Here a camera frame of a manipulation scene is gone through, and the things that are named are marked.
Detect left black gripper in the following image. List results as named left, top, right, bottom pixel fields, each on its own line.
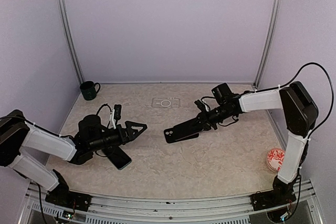
left=89, top=120, right=147, bottom=152

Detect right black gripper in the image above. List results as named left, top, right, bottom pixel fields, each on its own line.
left=189, top=104, right=234, bottom=130

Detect black phone case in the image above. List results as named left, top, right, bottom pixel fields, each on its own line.
left=164, top=119, right=203, bottom=144

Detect purple-edged smartphone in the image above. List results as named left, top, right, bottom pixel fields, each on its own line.
left=166, top=133, right=200, bottom=144

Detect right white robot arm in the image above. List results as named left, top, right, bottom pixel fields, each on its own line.
left=164, top=78, right=321, bottom=185

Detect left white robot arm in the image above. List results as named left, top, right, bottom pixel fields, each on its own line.
left=1, top=110, right=147, bottom=206

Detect teal-edged smartphone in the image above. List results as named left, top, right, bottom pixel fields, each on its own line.
left=102, top=147, right=132, bottom=170

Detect dark green mug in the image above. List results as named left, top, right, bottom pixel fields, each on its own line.
left=80, top=81, right=101, bottom=101

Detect red white patterned bowl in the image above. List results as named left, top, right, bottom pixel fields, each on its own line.
left=266, top=148, right=285, bottom=173

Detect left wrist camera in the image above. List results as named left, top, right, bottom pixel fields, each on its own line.
left=108, top=104, right=122, bottom=129

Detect clear camera-cutout phone case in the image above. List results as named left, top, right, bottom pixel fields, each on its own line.
left=151, top=98, right=181, bottom=109

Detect front aluminium rail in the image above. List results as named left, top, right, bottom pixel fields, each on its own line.
left=15, top=182, right=323, bottom=224

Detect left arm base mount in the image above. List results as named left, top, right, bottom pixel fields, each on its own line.
left=45, top=169, right=92, bottom=212

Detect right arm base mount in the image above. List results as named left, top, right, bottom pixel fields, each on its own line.
left=250, top=176, right=296, bottom=211

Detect right aluminium frame post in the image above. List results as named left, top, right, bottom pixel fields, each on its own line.
left=254, top=0, right=281, bottom=88

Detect aluminium frame post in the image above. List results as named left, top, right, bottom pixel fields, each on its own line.
left=254, top=0, right=281, bottom=88
left=57, top=0, right=85, bottom=84

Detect left aluminium frame post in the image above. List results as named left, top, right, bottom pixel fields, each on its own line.
left=57, top=0, right=85, bottom=84

